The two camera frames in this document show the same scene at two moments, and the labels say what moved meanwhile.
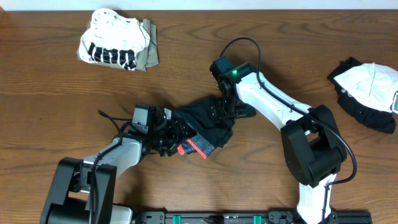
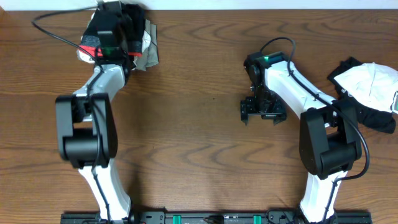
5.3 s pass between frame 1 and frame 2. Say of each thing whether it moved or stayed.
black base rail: stayed
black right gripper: moved
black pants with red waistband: moved
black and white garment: stayed
